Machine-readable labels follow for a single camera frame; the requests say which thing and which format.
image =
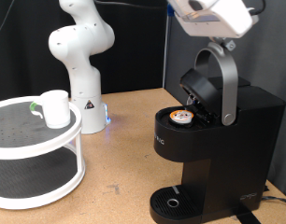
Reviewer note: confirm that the black Keurig coffee machine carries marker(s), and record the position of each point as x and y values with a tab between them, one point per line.
236	149

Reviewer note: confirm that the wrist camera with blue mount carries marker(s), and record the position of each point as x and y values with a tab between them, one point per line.
170	11

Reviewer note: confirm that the white two-tier turntable rack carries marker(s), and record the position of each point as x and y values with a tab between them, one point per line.
31	149

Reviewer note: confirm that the black tape strip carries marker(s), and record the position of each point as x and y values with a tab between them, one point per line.
245	216

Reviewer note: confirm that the black Keurig drip tray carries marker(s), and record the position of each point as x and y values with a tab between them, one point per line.
174	202

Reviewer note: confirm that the black curtain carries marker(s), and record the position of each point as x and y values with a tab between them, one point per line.
140	46

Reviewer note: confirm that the grey partition panel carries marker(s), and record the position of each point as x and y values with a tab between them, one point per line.
180	56

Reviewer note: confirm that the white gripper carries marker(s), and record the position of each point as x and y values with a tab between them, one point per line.
230	21

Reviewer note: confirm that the white coffee pod orange lid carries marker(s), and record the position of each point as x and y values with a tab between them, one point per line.
181	115

